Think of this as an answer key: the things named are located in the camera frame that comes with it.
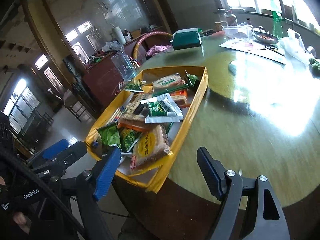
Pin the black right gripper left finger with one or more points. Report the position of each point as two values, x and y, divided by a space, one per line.
104 171

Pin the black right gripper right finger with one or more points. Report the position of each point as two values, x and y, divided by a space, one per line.
213 173

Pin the yellow round biscuit pack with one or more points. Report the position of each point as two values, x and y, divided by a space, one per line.
149 151

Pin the brown biscuit bar pack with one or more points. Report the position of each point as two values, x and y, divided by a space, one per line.
134 110

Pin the green pea snack packet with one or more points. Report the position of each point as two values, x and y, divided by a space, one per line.
135 86

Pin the orange square cracker pack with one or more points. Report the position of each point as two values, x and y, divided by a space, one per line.
180 97

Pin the bright green snack bag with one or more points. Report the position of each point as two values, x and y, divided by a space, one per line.
192 81

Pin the round cracker green label pack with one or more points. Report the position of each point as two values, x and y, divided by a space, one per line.
167 81

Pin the person's left hand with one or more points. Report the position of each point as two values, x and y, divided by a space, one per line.
22 221

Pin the green candy wrapper packet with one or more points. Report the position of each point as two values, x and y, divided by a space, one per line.
110 135

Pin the yellow cardboard tray box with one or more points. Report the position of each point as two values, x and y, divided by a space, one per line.
131 131

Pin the white green seaweed packet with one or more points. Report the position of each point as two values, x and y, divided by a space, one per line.
162 109

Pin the dark wooden sideboard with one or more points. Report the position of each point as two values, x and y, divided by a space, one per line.
103 78

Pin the clear plastic pitcher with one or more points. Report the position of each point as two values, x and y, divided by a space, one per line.
124 66

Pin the pink cloth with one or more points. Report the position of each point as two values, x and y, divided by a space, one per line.
154 50

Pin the white paper placemat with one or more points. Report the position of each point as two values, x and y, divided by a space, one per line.
253 48

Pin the green tissue box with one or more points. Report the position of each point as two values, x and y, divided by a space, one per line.
186 38

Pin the red yellow hoop chair back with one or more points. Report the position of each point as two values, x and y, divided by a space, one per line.
154 38

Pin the clear plastic container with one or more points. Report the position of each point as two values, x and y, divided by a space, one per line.
241 32

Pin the bowl of red food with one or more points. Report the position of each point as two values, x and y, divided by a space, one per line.
265 38

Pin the white liquor bottle red cap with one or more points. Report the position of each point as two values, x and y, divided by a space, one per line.
231 18

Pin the green plastic bottle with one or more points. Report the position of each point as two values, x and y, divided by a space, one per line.
277 21

